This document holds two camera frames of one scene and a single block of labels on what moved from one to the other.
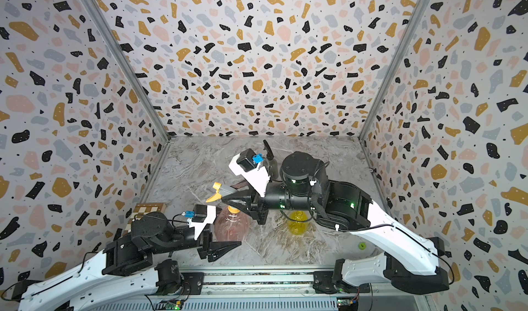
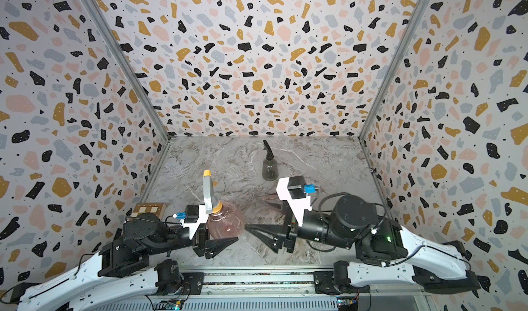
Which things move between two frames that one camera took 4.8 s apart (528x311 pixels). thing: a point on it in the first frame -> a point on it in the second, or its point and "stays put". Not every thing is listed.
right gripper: [258, 210] -> [288, 238]
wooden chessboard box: [141, 209] stays put
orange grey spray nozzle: [220, 192] -> [212, 205]
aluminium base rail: [277, 290] stays put
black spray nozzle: [269, 153] stays put
